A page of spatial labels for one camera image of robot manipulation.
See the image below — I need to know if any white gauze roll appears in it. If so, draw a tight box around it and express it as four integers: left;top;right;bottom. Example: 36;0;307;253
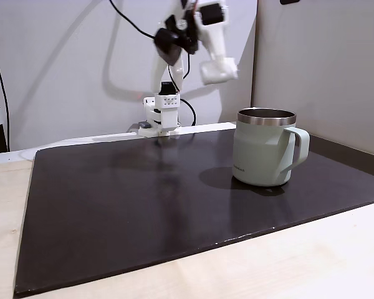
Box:
199;57;239;86

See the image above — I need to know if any pale green steel mug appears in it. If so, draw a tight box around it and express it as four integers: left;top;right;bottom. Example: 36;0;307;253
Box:
231;107;311;187

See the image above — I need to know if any grey table clamp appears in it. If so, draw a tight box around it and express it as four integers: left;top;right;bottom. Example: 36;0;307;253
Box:
128;121;152;132

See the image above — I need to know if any white ledge board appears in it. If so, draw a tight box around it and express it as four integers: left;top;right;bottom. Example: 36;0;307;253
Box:
0;121;237;165

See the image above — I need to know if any black table mat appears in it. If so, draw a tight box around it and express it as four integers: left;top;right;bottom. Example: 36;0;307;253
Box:
13;126;374;297

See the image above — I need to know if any black camera box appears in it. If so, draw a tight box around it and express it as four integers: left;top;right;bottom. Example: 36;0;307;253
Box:
153;15;201;67

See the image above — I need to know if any black camera cable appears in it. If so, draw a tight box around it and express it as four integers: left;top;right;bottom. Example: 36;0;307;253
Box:
108;0;158;40

